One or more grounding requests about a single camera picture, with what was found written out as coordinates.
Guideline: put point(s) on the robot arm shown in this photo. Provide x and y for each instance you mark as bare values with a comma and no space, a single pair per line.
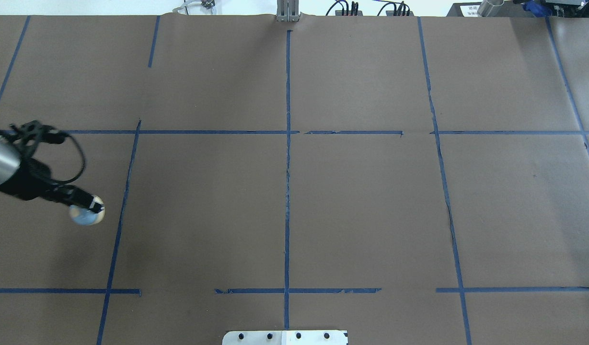
38,169

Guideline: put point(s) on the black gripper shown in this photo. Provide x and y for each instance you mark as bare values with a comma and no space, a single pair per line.
31,181

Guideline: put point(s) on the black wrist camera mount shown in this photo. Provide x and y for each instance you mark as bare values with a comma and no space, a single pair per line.
27,137

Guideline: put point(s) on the blue service bell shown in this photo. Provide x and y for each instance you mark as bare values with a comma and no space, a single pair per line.
86,217

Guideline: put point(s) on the aluminium frame post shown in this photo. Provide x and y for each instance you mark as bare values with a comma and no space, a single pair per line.
288,11

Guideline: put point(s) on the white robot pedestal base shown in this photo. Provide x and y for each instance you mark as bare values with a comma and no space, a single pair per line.
286,337

